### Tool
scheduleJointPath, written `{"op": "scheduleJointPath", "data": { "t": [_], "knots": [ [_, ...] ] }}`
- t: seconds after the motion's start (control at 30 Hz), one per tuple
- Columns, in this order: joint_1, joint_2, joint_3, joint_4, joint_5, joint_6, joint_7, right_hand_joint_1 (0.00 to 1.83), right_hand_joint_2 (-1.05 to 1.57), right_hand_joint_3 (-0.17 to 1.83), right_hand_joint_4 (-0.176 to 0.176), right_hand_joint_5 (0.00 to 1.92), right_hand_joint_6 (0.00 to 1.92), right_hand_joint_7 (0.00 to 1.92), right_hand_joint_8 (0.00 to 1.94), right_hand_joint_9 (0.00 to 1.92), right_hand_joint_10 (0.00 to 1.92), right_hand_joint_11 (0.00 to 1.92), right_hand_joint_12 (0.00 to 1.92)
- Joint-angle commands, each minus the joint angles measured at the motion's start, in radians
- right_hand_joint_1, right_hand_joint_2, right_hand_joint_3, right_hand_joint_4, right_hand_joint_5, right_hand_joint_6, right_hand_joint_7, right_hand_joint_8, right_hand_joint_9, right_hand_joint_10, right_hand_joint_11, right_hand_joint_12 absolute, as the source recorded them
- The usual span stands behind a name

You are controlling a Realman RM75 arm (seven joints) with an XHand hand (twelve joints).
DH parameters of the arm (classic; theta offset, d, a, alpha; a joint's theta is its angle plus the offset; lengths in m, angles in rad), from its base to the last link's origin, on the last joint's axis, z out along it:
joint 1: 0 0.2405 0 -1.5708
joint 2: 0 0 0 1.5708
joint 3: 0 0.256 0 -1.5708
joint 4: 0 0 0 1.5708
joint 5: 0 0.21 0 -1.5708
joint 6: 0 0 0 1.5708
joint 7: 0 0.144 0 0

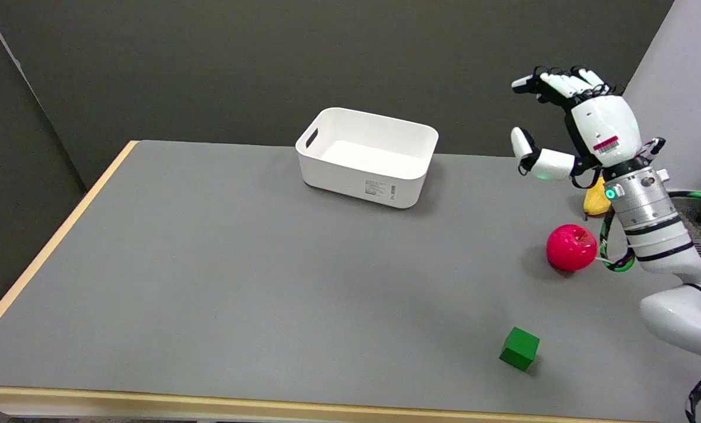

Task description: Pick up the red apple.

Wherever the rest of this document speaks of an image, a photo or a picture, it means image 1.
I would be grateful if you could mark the red apple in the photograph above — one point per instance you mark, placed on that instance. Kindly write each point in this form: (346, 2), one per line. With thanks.
(570, 247)

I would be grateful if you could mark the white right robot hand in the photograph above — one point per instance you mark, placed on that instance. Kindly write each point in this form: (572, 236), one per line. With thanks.
(606, 126)

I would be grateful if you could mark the white plastic bin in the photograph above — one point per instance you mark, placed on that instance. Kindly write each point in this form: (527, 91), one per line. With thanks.
(366, 157)

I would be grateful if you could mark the yellow fruit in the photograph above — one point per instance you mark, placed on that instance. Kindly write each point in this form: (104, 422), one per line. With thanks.
(596, 201)

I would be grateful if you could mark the green cube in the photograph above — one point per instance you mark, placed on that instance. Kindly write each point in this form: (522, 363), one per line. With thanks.
(519, 348)

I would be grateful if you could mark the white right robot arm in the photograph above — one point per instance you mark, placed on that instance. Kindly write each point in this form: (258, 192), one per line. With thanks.
(664, 247)

